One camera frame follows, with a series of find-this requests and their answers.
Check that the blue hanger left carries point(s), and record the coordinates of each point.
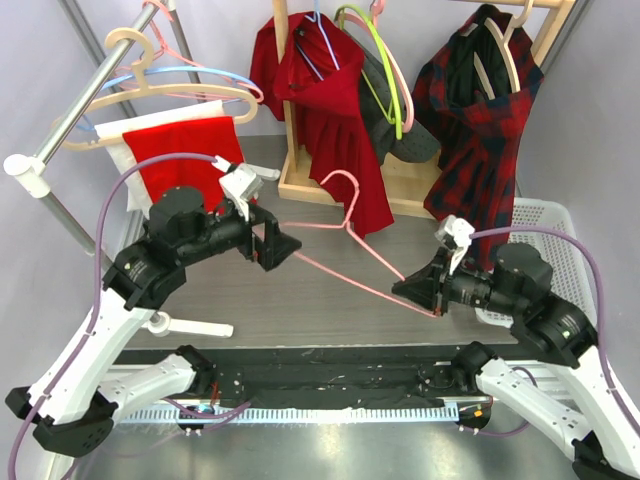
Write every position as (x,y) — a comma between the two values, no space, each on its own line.
(160,90)

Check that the grey dotted garment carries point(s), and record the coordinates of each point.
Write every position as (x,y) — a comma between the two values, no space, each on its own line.
(383,111)

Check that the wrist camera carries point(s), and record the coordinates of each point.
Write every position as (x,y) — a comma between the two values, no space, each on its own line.
(240,183)
(455,234)

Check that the wooden clothes rack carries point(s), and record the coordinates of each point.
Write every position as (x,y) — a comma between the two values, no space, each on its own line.
(406,184)

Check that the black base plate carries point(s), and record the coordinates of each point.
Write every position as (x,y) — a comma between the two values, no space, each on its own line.
(336,378)

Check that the white cable duct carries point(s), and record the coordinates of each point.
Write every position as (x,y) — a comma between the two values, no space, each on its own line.
(167,414)

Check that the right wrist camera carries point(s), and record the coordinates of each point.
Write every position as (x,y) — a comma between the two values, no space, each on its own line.
(455,234)

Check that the metal clothes rack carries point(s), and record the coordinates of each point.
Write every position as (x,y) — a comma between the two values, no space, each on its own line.
(103,58)

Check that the red plaid garment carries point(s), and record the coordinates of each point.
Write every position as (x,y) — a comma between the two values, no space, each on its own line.
(479,138)

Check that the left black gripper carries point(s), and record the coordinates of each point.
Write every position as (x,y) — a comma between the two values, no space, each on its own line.
(275,247)

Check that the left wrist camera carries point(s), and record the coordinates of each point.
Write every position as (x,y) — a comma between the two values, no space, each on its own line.
(240,183)

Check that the white plastic laundry basket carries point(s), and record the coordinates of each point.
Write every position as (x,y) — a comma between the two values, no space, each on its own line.
(570,277)

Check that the dark red skirt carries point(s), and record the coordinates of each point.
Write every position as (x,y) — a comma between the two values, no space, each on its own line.
(329,122)

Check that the blue wire hanger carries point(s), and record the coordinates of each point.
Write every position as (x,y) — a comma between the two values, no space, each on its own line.
(313,44)

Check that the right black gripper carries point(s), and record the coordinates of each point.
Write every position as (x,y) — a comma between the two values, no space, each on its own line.
(428,286)

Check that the white hung cloth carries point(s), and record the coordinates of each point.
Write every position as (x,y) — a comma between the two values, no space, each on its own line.
(203,129)

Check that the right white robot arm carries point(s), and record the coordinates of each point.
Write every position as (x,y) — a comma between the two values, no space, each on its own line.
(595,435)

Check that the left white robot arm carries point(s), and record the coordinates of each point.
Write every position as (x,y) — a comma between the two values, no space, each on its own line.
(71,407)

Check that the beige wooden hanger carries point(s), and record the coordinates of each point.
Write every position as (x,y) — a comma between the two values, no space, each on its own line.
(115,37)
(502,39)

